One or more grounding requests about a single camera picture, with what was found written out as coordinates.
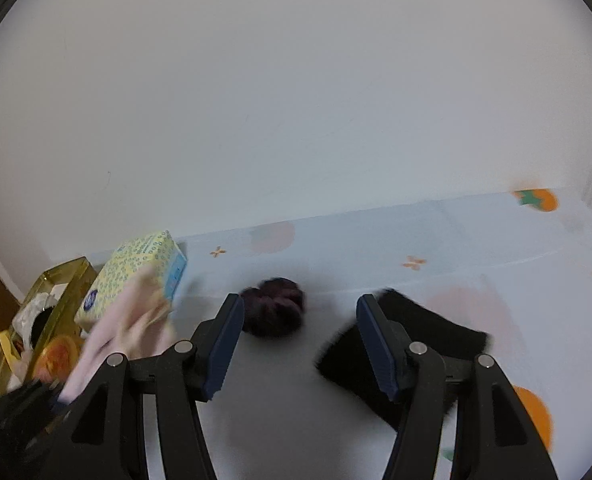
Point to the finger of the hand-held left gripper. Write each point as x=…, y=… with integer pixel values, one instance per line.
x=26, y=402

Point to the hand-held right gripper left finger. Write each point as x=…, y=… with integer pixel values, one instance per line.
x=223, y=345

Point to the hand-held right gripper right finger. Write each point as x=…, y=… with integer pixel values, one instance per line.
x=376, y=350

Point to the black cloth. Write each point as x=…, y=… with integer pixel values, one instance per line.
x=346, y=365

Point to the black fuzzy scrunchie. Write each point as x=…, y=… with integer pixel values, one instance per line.
x=271, y=305

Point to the pink cloth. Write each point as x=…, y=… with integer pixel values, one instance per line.
x=121, y=330

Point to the yellow patterned tissue pack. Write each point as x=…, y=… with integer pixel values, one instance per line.
x=131, y=265

